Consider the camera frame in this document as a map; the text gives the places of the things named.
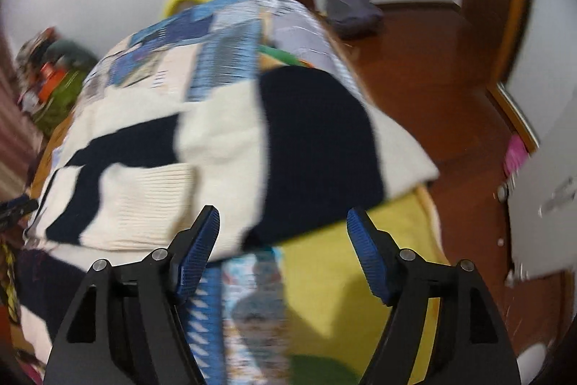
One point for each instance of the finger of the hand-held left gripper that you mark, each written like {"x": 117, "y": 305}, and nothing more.
{"x": 16, "y": 209}

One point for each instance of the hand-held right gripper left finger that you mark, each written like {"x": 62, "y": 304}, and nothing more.
{"x": 198, "y": 252}

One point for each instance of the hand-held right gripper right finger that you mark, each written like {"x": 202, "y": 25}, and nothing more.
{"x": 369, "y": 258}

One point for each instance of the white and navy knit sweater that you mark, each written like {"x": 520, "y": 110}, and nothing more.
{"x": 221, "y": 150}

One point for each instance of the pile of patterned clothes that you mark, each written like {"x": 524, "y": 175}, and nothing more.
{"x": 34, "y": 46}

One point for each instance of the yellow bed sheet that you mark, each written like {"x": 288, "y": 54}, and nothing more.
{"x": 338, "y": 272}

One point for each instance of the striped red curtain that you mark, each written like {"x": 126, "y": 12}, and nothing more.
{"x": 13, "y": 114}

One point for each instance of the green patterned covered bin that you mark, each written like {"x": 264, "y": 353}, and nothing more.
{"x": 63, "y": 105}

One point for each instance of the orange box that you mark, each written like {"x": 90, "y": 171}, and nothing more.
{"x": 49, "y": 80}

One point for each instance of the grey plush toy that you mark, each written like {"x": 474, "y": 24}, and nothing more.
{"x": 70, "y": 51}

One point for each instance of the green cloth strip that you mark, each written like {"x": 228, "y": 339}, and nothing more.
{"x": 281, "y": 55}

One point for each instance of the blue patchwork blanket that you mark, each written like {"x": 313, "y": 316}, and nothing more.
{"x": 225, "y": 37}

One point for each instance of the white sliding wardrobe door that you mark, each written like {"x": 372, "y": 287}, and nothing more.
{"x": 547, "y": 105}

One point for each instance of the grey backpack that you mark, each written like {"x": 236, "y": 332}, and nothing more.
{"x": 351, "y": 8}

